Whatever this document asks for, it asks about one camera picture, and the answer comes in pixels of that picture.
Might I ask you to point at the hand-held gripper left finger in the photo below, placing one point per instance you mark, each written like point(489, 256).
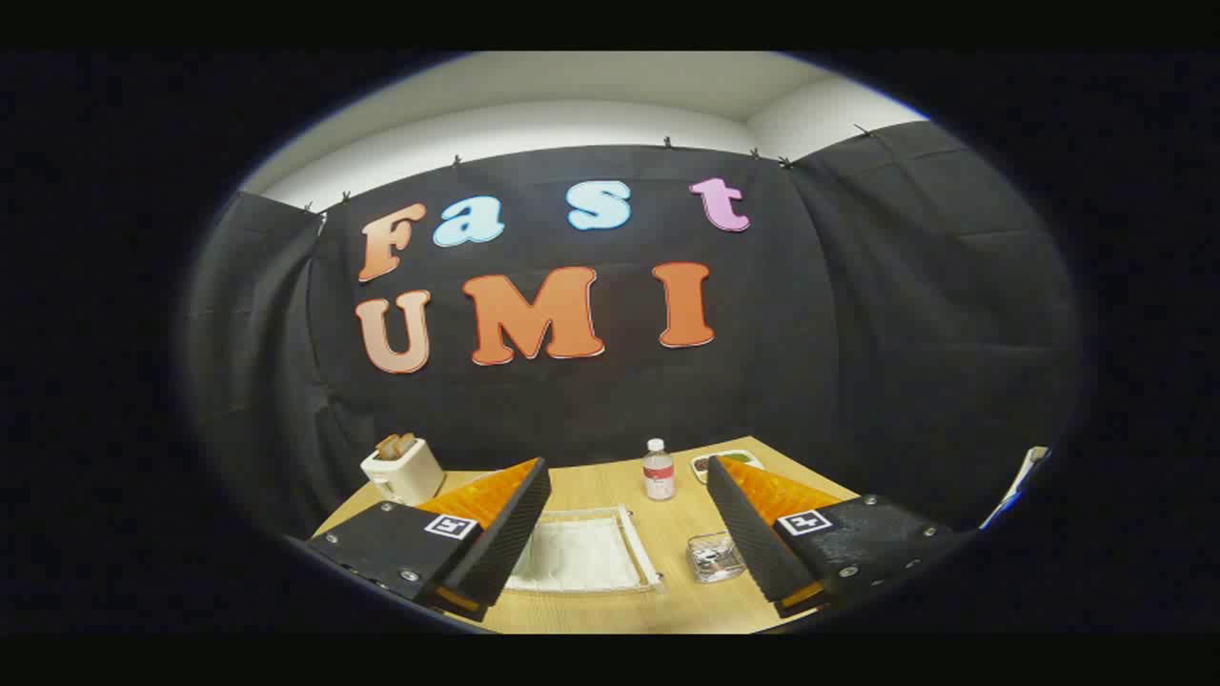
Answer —
point(510, 534)

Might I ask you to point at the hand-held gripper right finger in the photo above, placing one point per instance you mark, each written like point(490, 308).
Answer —
point(748, 534)

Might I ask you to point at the white divided sauce dish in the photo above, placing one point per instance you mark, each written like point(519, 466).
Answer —
point(703, 464)

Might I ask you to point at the clear bottle with red label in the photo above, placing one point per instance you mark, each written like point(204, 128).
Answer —
point(658, 474)

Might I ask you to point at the white toaster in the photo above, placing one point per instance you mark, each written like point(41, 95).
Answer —
point(405, 476)

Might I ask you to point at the toast slices in toaster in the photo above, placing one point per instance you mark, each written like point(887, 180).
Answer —
point(396, 445)

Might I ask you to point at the white and blue object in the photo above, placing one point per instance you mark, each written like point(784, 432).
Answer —
point(1015, 491)

